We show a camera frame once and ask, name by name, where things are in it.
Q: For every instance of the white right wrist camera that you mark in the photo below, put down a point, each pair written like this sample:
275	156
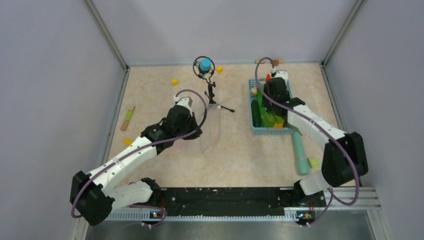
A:
275	73

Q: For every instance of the light blue perforated plastic basket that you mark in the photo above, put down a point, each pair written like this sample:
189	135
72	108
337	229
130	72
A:
285	130

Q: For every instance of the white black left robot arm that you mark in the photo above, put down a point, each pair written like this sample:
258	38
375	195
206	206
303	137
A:
94	195

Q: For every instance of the teal cylinder roller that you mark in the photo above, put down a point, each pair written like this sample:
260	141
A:
301	163

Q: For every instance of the pale green bitter gourd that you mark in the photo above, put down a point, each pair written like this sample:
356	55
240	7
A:
294	128

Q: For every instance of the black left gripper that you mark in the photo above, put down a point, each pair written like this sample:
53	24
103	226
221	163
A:
192	119

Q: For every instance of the yellow bell pepper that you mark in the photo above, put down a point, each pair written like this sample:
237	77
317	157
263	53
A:
278	125

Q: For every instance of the dark green cucumber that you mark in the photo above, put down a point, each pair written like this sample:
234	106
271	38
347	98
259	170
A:
255	114

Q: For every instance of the green and wood block stick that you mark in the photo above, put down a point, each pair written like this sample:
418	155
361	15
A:
127	117

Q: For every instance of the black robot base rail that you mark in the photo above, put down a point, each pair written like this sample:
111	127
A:
231	201

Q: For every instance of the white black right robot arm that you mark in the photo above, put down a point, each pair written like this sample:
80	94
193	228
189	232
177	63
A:
344	157

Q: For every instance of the wooden cork pieces at wall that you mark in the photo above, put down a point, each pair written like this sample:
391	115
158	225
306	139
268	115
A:
275	62

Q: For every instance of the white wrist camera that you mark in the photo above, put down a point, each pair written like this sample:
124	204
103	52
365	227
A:
183	101
275	73

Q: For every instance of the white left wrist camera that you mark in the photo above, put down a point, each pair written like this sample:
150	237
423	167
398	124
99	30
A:
183	101

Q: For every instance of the yellow-green cube block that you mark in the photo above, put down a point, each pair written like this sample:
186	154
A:
313	163

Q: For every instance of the yellow cube near microphone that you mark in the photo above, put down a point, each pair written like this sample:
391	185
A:
219	69

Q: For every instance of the yellow block near left edge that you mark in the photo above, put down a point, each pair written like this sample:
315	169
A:
127	141

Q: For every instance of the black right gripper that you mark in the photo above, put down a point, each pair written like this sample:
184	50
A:
267	105

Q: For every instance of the yellow cube left of microphone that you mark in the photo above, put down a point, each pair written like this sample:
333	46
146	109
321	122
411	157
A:
174	82

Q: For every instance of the blue microphone in shock mount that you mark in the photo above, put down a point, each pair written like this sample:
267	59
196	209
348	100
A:
203	67

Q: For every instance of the clear pink zip top bag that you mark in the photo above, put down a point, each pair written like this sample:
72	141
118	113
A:
211	129

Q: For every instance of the green leafy vegetable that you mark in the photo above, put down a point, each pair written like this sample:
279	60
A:
268	117

